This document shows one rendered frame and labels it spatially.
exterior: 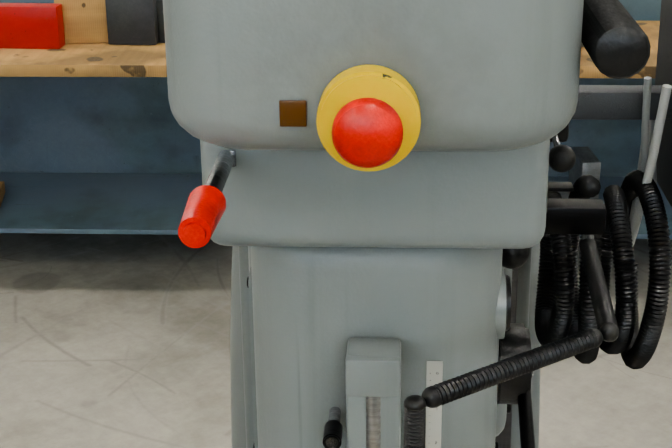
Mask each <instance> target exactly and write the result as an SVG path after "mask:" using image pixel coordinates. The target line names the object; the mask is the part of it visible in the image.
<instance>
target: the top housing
mask: <svg viewBox="0 0 672 448"><path fill-rule="evenodd" d="M583 5H584V0H163V16H164V33H165V49H166V66H167V83H168V99H169V104H170V108H171V111H172V114H173V116H174V117H175V119H176V121H177V122H178V124H179V125H180V126H181V127H182V128H183V129H185V130H186V131H187V132H188V133H189V134H191V135H192V136H193V137H195V138H198V139H200V140H202V141H205V142H208V143H211V144H215V145H218V146H222V147H228V148H234V149H244V150H313V151H326V149H325V148H324V146H323V144H322V142H321V140H320V138H319V135H318V131H317V123H316V121H317V112H318V107H319V103H320V99H321V96H322V94H323V92H324V90H325V88H326V87H327V85H328V84H329V83H330V82H331V81H332V79H333V78H335V77H336V76H337V75H338V74H340V73H341V72H343V71H345V70H347V69H349V68H352V67H355V66H359V65H379V66H383V67H386V68H389V69H391V70H393V71H395V72H397V73H398V74H400V75H401V76H402V77H403V78H405V79H406V80H407V81H408V83H409V84H410V85H411V86H412V88H413V89H414V91H415V93H416V95H417V98H418V101H419V105H420V118H421V125H420V132H419V136H418V139H417V141H416V143H415V145H414V147H413V148H412V150H411V151H503V150H513V149H519V148H524V147H528V146H531V145H535V144H538V143H541V142H543V141H546V140H548V139H551V138H552V137H554V136H555V135H557V134H558V133H559V132H560V131H562V130H563V129H564V128H565V127H566V126H567V125H568V123H569V122H570V120H571V118H572V117H573V115H574V113H575V112H576V107H577V103H578V92H579V75H580V57H581V40H582V23H583ZM279 100H306V111H307V126H306V127H280V117H279Z"/></svg>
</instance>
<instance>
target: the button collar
mask: <svg viewBox="0 0 672 448"><path fill-rule="evenodd" d="M359 98H375V99H379V100H382V101H384V102H386V103H387V104H389V105H390V106H391V107H393V109H394V110H395V111H396V112H397V113H398V115H399V117H400V119H401V122H402V126H403V140H402V144H401V147H400V149H399V151H398V152H397V154H396V155H395V156H394V157H393V158H392V159H391V160H390V161H388V162H387V163H385V164H383V165H381V166H378V167H373V168H362V167H357V166H354V165H352V164H350V163H348V162H347V161H345V160H344V159H343V158H342V157H341V156H340V155H339V154H338V152H337V151H336V149H335V147H334V144H333V141H332V126H333V122H334V119H335V117H336V115H337V113H338V112H339V110H340V109H341V108H342V107H343V106H345V105H346V104H347V103H349V102H351V101H353V100H356V99H359ZM316 123H317V131H318V135H319V138H320V140H321V142H322V144H323V146H324V148H325V149H326V151H327V152H328V153H329V154H330V155H331V156H332V157H333V158H334V159H335V160H336V161H338V162H339V163H341V164H342V165H344V166H346V167H349V168H351V169H355V170H359V171H379V170H383V169H386V168H389V167H391V166H393V165H395V164H397V163H398V162H400V161H401V160H402V159H404V158H405V157H406V156H407V155H408V154H409V153H410V151H411V150H412V148H413V147H414V145H415V143H416V141H417V139H418V136H419V132H420V125H421V118H420V105H419V101H418V98H417V95H416V93H415V91H414V89H413V88H412V86H411V85H410V84H409V83H408V81H407V80H406V79H405V78H403V77H402V76H401V75H400V74H398V73H397V72H395V71H393V70H391V69H389V68H386V67H383V66H379V65H359V66H355V67H352V68H349V69H347V70H345V71H343V72H341V73H340V74H338V75H337V76H336V77H335V78H333V79H332V81H331V82H330V83H329V84H328V85H327V87H326V88H325V90H324V92H323V94H322V96H321V99H320V103H319V107H318V112H317V121H316Z"/></svg>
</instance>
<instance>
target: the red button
mask: <svg viewBox="0 0 672 448"><path fill-rule="evenodd" d="M402 140H403V126H402V122H401V119H400V117H399V115H398V113H397V112H396V111H395V110H394V109H393V107H391V106H390V105H389V104H387V103H386V102H384V101H382V100H379V99H375V98H359V99H356V100H353V101H351V102H349V103H347V104H346V105H345V106H343V107H342V108H341V109H340V110H339V112H338V113H337V115H336V117H335V119H334V122H333V126H332V141H333V144H334V147H335V149H336V151H337V152H338V154H339V155H340V156H341V157H342V158H343V159H344V160H345V161H347V162H348V163H350V164H352V165H354V166H357V167H362V168H373V167H378V166H381V165H383V164H385V163H387V162H388V161H390V160H391V159H392V158H393V157H394V156H395V155H396V154H397V152H398V151H399V149H400V147H401V144H402Z"/></svg>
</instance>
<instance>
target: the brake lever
mask: <svg viewBox="0 0 672 448"><path fill-rule="evenodd" d="M235 166H236V151H235V150H223V151H221V152H220V153H219V154H218V156H217V159H216V161H215V163H214V165H213V167H212V170H211V172H210V174H209V176H208V179H207V181H206V183H205V185H202V186H199V187H197V188H195V189H194V190H193V191H192V192H191V193H190V195H189V198H188V201H187V204H186V207H185V210H184V213H183V216H182V219H181V222H180V225H179V228H178V236H179V238H180V240H181V242H182V243H183V244H185V245H186V246H188V247H190V248H201V247H203V246H205V245H206V244H207V243H208V242H209V240H210V238H211V236H212V234H213V233H214V231H215V229H216V227H217V225H218V223H219V221H220V219H221V217H222V215H223V213H224V212H225V209H226V199H225V196H224V195H223V193H222V191H223V189H224V186H225V184H226V181H227V179H228V176H229V174H230V171H231V169H232V167H235Z"/></svg>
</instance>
